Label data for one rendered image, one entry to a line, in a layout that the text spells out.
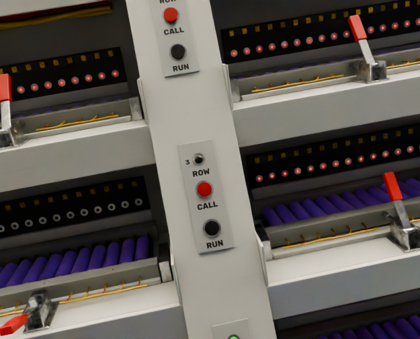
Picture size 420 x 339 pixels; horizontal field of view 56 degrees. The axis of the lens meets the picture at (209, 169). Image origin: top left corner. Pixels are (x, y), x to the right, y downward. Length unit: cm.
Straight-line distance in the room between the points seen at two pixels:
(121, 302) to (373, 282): 29
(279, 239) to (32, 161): 31
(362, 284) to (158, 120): 30
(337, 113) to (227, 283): 23
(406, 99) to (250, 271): 27
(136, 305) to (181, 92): 24
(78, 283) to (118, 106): 22
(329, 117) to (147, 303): 30
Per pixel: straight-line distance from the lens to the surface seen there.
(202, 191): 43
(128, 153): 46
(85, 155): 46
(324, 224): 53
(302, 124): 48
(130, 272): 50
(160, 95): 45
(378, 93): 51
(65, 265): 56
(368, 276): 50
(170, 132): 44
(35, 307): 49
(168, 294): 47
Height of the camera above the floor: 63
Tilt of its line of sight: 3 degrees up
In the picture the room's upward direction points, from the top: 11 degrees counter-clockwise
